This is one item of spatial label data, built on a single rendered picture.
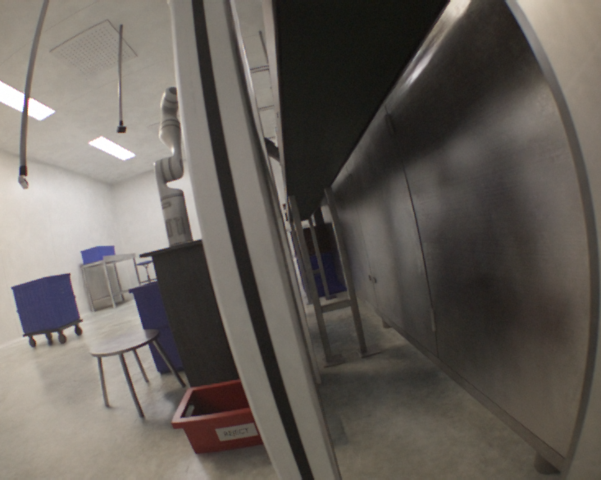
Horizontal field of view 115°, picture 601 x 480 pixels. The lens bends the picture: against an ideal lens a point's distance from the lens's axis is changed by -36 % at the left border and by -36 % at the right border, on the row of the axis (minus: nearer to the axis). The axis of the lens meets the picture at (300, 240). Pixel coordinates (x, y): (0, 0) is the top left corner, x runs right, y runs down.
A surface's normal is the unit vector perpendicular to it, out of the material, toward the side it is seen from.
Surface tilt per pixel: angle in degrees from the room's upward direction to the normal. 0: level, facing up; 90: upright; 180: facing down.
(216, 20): 90
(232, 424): 90
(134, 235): 90
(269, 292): 90
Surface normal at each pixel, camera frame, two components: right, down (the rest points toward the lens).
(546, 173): -0.97, 0.23
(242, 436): 0.12, -0.01
